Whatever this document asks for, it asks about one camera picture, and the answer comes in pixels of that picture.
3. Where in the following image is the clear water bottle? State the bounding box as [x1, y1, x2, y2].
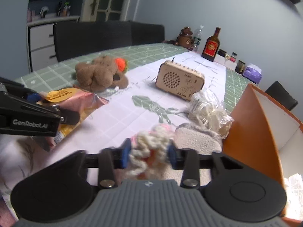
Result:
[193, 25, 203, 52]

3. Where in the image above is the pink yellow snack packet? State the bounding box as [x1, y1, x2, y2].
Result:
[31, 88, 109, 152]

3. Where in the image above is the cream pink knitted scrunchie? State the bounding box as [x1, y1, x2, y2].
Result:
[124, 124, 175, 180]

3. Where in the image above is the small red label bottle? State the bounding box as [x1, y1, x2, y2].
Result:
[230, 52, 237, 63]

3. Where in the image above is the black chair right side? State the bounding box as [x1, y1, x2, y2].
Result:
[265, 81, 298, 111]

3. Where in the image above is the white drawer cabinet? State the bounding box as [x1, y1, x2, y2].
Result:
[27, 16, 80, 72]

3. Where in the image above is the black chair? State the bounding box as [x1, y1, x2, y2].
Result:
[129, 21, 165, 46]
[265, 81, 298, 111]
[53, 21, 132, 61]

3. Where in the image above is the purple tissue pack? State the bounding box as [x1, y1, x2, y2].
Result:
[243, 64, 262, 84]

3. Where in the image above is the grey waffle towel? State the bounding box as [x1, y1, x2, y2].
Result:
[174, 123, 222, 155]

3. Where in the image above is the brown bear canister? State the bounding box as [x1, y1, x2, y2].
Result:
[175, 27, 194, 51]

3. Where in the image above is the white box stand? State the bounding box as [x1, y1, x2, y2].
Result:
[214, 54, 237, 71]

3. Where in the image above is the dark glass jar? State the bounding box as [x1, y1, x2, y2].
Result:
[235, 60, 246, 75]

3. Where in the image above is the brown plush toy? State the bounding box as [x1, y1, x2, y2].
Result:
[75, 55, 128, 92]

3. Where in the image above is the white crinkled cloth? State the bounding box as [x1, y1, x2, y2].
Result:
[284, 174, 303, 221]

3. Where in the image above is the black chair far left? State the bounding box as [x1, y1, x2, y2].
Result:
[129, 21, 165, 46]

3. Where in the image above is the black chair near left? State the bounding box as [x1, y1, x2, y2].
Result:
[53, 21, 132, 61]

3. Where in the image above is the wooden radio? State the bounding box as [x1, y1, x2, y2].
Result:
[156, 61, 205, 100]

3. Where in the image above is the orange knitted strawberry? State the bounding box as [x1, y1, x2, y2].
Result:
[115, 58, 128, 73]

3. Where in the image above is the clear bag of white items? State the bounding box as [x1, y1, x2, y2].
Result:
[187, 90, 234, 139]

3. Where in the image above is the brown liquor bottle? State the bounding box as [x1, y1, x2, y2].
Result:
[201, 27, 221, 61]

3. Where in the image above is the white table runner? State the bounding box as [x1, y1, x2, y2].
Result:
[0, 50, 228, 209]

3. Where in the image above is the orange cardboard box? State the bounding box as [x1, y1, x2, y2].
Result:
[223, 84, 302, 184]

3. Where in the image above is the glass panel door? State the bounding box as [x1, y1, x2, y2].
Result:
[80, 0, 130, 22]

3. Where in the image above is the black lid jar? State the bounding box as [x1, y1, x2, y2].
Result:
[217, 49, 226, 57]

